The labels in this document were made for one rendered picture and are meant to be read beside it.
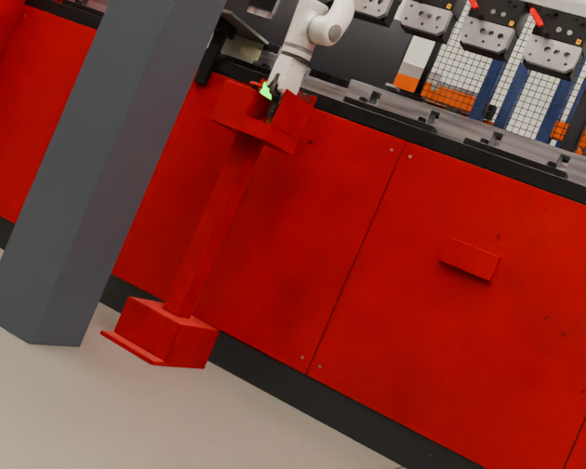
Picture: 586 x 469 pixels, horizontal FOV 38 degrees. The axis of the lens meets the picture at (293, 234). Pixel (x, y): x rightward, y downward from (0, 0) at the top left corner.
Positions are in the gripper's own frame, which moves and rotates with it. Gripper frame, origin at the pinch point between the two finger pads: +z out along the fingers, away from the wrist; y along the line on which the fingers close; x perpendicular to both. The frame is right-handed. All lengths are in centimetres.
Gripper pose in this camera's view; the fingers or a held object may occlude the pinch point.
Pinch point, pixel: (274, 111)
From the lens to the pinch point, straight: 237.4
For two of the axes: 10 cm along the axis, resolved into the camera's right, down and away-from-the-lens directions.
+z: -3.5, 9.3, 1.0
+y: -4.9, -0.9, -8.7
